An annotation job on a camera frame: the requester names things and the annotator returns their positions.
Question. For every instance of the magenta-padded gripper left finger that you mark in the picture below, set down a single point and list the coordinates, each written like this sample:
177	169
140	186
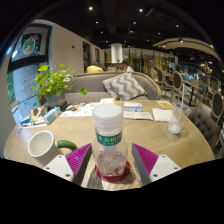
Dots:
58	166

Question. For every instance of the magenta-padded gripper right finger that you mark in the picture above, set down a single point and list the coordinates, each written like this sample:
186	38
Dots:
165	168

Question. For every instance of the clear plastic water bottle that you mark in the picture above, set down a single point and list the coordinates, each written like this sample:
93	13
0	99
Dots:
108	123

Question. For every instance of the clear plastic cup with straw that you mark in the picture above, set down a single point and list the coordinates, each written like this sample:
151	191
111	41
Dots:
176	125

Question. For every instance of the blue and white tissue box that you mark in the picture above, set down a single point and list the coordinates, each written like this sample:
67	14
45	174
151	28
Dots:
51	115

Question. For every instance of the white paper napkin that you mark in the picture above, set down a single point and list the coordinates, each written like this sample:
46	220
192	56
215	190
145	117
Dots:
162	115

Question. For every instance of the small blue packet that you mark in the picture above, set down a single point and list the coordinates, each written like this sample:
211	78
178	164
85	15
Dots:
26	120

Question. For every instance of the cow print pouch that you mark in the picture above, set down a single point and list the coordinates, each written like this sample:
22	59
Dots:
38	111

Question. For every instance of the printed paper leaflet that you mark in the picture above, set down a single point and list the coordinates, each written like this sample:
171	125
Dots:
138	115

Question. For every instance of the grey tufted chair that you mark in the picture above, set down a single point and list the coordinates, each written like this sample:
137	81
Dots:
203	123

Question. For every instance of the white printed paper sheet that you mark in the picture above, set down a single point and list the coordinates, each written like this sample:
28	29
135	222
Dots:
80	111

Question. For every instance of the yellow card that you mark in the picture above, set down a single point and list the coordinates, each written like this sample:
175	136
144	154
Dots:
164	104

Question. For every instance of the green potted plant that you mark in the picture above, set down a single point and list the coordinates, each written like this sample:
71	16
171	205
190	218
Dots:
53	81

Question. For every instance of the group of wooden dining chairs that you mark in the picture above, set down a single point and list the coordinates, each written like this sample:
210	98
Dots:
178	83

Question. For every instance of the grey curved sofa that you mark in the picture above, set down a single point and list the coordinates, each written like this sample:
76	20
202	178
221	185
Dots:
93	85

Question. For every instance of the grey chevron cushion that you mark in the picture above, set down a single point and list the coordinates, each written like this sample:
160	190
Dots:
124	86

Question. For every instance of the person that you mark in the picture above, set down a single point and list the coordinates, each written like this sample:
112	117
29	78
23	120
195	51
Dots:
127	66
94	69

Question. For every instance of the window with colourful decals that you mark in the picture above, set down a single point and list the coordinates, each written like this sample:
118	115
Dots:
28	60

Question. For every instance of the white round column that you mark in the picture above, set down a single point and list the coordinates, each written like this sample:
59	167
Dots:
116	52

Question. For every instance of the group of ceiling spotlights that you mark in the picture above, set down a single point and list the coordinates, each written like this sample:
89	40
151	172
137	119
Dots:
90	8

